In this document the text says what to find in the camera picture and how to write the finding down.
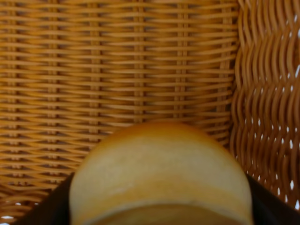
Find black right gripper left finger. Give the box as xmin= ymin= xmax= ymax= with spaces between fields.
xmin=14 ymin=174 xmax=74 ymax=225

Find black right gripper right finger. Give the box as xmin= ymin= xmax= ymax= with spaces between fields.
xmin=247 ymin=175 xmax=300 ymax=225

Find tan round bread toy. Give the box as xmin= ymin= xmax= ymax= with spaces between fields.
xmin=69 ymin=123 xmax=254 ymax=225

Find orange wicker basket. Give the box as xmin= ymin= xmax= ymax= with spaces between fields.
xmin=0 ymin=0 xmax=300 ymax=225

